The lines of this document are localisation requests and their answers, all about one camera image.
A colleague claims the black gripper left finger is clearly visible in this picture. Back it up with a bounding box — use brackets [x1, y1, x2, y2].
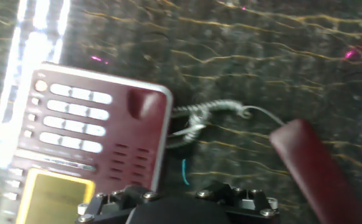
[76, 185, 162, 224]

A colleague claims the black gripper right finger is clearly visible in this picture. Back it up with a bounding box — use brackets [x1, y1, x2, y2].
[196, 180, 280, 224]

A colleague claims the black marble pattern mat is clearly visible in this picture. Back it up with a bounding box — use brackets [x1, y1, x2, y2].
[0, 0, 362, 224]

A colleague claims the dark red telephone handset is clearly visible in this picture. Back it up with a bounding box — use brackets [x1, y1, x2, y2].
[269, 118, 362, 224]

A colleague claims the grey coiled phone cord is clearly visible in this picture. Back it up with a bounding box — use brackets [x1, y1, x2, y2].
[166, 99, 286, 150]

